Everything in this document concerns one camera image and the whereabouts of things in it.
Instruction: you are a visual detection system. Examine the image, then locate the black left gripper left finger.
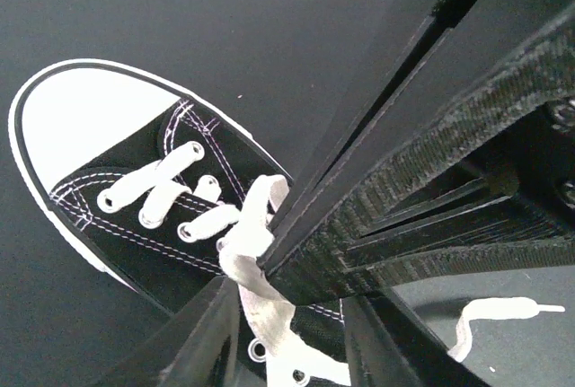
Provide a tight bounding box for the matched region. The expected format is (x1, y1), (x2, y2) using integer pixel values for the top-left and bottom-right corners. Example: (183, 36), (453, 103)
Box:
(94, 277), (240, 387)

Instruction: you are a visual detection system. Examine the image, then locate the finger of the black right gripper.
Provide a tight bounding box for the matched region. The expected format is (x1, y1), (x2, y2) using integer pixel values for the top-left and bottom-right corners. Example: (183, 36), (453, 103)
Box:
(264, 22), (574, 304)
(260, 0), (572, 273)

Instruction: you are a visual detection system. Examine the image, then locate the black canvas sneaker white sole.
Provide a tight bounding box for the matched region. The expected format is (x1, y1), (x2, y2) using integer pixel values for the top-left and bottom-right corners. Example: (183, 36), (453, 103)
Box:
(8, 59), (293, 386)

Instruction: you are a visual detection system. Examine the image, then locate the white shoelace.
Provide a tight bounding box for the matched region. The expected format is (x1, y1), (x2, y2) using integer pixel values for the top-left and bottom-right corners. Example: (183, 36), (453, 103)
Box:
(96, 140), (566, 387)

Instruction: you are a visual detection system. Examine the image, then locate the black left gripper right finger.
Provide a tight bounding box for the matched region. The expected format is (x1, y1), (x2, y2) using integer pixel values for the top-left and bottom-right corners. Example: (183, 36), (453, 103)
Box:
(341, 290), (486, 387)

